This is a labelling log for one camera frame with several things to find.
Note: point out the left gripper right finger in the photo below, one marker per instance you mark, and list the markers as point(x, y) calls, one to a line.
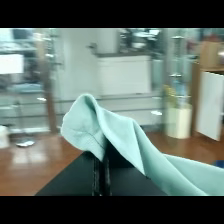
point(126, 183)

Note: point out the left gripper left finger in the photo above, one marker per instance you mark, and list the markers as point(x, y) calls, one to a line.
point(76, 178)

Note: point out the pale green shirt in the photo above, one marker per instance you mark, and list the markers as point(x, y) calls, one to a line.
point(133, 143)

